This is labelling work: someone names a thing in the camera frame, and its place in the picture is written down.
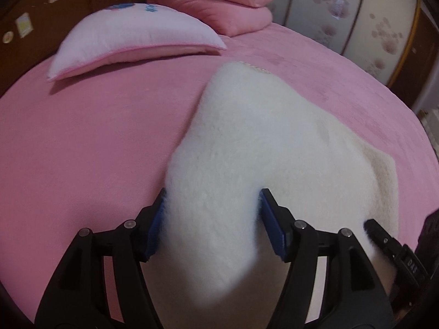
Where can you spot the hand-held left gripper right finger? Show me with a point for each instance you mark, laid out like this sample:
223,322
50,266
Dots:
274,229

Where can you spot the floral wardrobe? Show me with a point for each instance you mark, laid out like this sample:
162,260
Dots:
360,17

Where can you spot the white embroidered pillow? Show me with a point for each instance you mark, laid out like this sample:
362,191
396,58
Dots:
137,34

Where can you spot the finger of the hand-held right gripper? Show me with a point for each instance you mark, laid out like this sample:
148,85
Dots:
379,236

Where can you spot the pink bed blanket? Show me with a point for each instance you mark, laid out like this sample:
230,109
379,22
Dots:
85,126

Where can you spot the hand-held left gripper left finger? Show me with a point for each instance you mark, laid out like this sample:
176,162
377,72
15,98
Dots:
156,228

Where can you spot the folded pink quilt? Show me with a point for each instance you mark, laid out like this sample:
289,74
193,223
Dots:
219,0

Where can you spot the white fluffy cardigan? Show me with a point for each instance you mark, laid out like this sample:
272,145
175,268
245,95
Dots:
257,137

